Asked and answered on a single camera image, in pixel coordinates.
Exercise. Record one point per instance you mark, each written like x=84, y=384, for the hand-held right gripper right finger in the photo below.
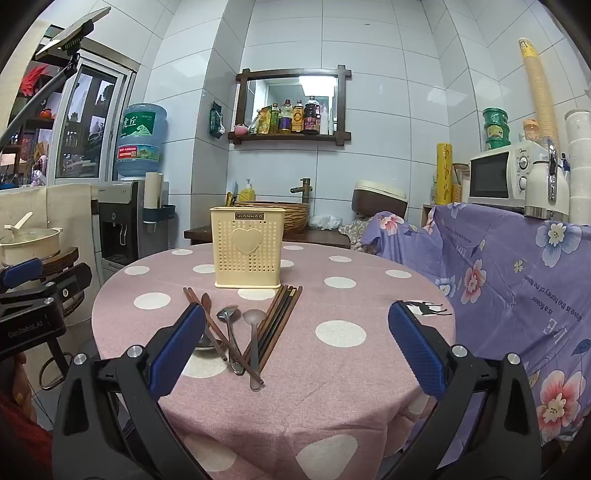
x=415, y=350

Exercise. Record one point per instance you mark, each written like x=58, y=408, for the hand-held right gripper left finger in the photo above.
x=178, y=350

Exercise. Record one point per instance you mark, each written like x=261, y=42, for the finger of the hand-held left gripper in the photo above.
x=69, y=284
x=21, y=273

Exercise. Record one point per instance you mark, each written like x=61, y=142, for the bundle of dark chopsticks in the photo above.
x=277, y=314

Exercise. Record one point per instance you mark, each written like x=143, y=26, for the cream perforated utensil holder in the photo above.
x=249, y=267

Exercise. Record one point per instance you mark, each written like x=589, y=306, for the person's left forearm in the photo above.
x=16, y=424

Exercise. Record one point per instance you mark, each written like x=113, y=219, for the cream cooking pot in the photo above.
x=30, y=244

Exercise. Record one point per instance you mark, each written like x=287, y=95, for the cream ladle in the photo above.
x=18, y=221

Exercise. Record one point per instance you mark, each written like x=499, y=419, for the beige cloth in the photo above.
x=69, y=217

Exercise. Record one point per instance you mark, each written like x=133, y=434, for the water dispenser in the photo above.
x=117, y=221

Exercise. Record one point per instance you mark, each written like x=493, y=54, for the pink polka-dot tablecloth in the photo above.
x=323, y=392

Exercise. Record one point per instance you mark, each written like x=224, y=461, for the purple floral cloth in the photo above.
x=508, y=286

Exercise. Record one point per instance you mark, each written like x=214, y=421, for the dark green cup holder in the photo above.
x=159, y=212

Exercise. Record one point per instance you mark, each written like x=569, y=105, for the paper cup tube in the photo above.
x=152, y=194

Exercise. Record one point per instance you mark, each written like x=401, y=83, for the small floral cloth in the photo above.
x=353, y=230

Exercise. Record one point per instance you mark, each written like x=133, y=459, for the dark wooden counter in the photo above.
x=318, y=237

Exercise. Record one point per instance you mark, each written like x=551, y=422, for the white plastic bag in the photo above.
x=325, y=221

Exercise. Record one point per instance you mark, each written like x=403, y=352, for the brown and white rice cooker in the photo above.
x=378, y=196

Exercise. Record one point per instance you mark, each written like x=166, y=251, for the blue water bottle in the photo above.
x=141, y=138

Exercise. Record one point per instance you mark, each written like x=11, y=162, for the yellow soap bottle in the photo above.
x=247, y=190

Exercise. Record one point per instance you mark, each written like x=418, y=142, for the woven pattern basin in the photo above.
x=295, y=217

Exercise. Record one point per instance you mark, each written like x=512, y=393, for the yellow roll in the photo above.
x=444, y=173

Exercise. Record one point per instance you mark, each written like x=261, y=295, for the white microwave oven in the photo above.
x=494, y=177

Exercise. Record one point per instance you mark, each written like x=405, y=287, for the brass faucet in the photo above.
x=302, y=187

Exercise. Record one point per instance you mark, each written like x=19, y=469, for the white electric kettle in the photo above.
x=547, y=189

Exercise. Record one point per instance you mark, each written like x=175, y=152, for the small pink pot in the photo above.
x=240, y=130

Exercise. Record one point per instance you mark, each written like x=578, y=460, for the stack of green containers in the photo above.
x=496, y=129

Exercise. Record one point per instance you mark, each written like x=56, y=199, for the yellow oil bottle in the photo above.
x=264, y=121

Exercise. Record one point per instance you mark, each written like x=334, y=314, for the white squeeze bottle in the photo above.
x=324, y=121

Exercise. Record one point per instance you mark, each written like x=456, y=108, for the orange lid jar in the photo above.
x=531, y=131

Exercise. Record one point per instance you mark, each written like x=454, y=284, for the green bottle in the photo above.
x=275, y=119

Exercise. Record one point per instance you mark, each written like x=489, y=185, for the dark soy sauce bottle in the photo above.
x=311, y=116

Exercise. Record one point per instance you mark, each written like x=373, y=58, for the brown sauce bottle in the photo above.
x=298, y=117

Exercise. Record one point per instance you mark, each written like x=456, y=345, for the tall stack of paper cups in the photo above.
x=538, y=87

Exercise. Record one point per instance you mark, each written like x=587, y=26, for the green wall packet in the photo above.
x=214, y=121

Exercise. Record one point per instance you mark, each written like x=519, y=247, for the wooden framed wall shelf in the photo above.
x=291, y=76

